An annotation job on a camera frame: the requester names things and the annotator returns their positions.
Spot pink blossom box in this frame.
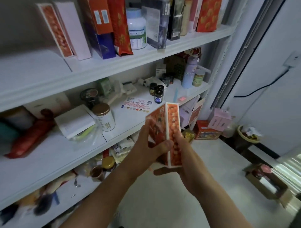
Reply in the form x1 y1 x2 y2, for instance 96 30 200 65
53 0 93 61

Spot pink carton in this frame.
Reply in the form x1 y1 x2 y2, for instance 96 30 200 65
207 107 232 132

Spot teal pouch bag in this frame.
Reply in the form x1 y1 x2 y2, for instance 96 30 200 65
0 120 19 156

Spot white tub green label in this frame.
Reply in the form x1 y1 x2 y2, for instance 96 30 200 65
126 7 147 50

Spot black wall cable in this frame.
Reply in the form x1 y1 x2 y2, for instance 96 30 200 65
234 68 290 98

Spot white metal shelving unit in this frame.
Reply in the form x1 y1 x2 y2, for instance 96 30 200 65
0 0 236 228

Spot lavender bottle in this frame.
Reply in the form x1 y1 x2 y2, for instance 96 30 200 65
182 55 200 89

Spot red pouch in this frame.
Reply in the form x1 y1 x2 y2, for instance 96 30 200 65
6 117 55 159

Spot colourful flat box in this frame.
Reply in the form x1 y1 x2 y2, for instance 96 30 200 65
194 120 222 140

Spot person's right hand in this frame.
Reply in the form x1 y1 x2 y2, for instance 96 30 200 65
153 129 212 195

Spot white wall socket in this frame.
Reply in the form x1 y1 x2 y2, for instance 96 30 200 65
283 51 301 67

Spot white flat box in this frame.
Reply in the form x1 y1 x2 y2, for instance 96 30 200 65
54 104 97 139

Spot brown carton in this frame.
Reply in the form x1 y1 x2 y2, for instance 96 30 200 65
182 129 196 143

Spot white colourful sticker sheet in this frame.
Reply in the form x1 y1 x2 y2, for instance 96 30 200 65
121 97 153 112

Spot red box white edge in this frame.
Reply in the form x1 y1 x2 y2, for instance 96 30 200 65
37 2 75 58
147 102 183 167

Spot small green jar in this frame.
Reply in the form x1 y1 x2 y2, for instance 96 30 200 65
193 68 207 87

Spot dark red foil pouches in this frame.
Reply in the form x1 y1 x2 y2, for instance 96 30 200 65
79 0 135 60

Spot brown cardboard box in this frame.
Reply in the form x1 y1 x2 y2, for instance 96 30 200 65
246 163 288 200

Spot dark jar with lid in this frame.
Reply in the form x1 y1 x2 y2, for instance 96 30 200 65
80 88 99 109

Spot waste basket with rubbish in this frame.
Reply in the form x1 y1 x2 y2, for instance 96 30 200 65
237 124 261 144

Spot yellow bottle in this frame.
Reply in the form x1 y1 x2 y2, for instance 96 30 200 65
2 106 36 130

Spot red patterned bag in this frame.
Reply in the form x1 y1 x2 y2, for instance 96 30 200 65
197 0 223 33

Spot person's right forearm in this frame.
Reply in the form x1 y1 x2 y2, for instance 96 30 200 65
195 181 252 228

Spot white box brown print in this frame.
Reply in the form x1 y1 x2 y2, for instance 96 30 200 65
24 92 71 118

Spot red canister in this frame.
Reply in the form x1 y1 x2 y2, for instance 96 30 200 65
258 164 273 178

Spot person's left forearm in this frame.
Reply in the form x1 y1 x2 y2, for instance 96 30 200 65
61 167 142 228

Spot small green pack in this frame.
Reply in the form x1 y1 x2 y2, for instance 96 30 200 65
98 77 115 98

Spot person's left hand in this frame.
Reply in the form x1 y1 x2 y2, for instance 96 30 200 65
120 117 175 179

